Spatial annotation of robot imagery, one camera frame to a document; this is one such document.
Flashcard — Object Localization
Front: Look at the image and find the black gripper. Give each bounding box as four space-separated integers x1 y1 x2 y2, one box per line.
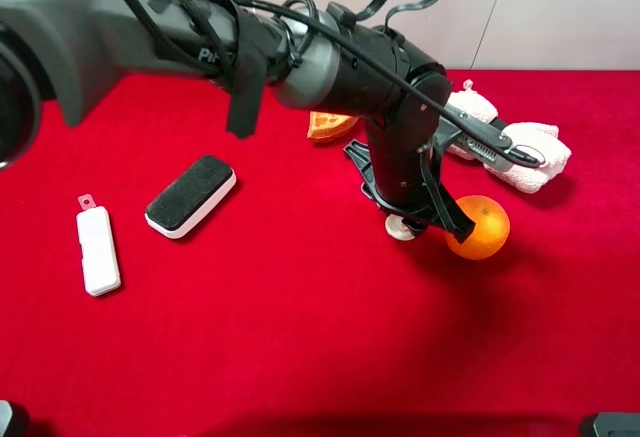
343 85 474 243

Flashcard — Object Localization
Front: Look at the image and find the small white round object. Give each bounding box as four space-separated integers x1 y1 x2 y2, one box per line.
385 214 415 242

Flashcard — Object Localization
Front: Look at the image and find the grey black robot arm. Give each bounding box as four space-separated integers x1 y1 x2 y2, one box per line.
1 0 474 241

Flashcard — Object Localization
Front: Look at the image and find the orange fruit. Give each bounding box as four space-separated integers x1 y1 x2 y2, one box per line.
445 195 511 260

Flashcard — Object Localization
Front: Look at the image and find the orange waffle wedge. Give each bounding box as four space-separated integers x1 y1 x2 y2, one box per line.
307 111 359 143

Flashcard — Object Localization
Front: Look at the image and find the pink towel with black band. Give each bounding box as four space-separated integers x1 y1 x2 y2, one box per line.
446 80 572 194

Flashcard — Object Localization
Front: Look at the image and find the black felt whiteboard eraser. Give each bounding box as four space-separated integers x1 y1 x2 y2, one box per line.
145 155 237 240

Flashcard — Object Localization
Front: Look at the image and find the black base right corner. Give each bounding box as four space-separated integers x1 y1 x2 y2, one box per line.
579 412 640 437

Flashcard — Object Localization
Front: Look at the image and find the black base corner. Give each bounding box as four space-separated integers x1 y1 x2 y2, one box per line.
579 412 640 437
0 400 30 437

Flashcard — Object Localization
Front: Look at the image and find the white rectangular plastic case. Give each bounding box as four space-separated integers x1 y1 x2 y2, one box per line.
76 194 121 297

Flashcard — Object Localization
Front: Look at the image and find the black base left corner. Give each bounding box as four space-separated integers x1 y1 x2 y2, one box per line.
0 400 30 437

